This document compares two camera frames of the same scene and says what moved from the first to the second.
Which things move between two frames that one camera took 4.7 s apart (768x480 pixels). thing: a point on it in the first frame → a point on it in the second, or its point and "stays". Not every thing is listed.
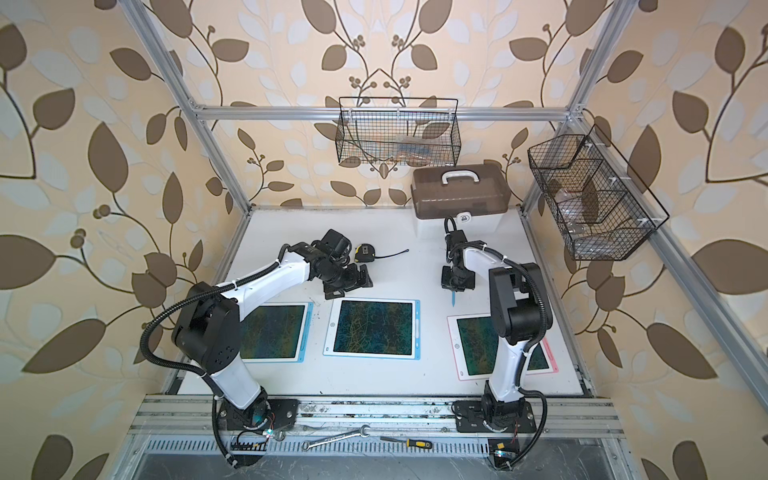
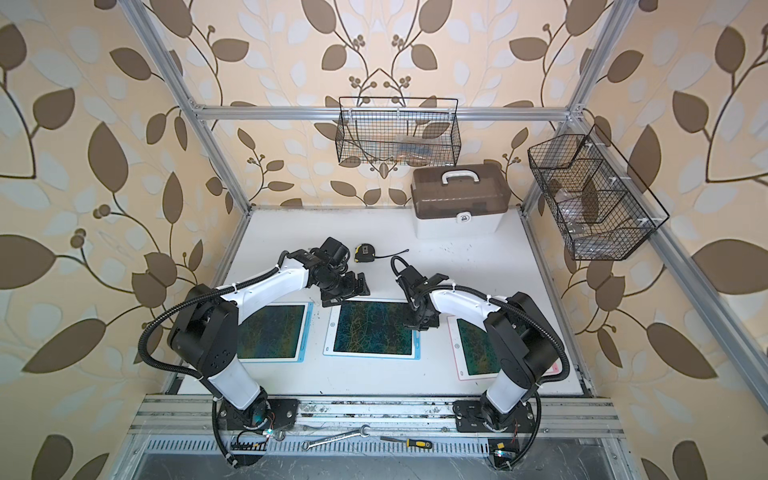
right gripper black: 446,283 → 432,323
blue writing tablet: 375,328 stays
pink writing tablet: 474,342 stays
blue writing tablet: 276,332 stays
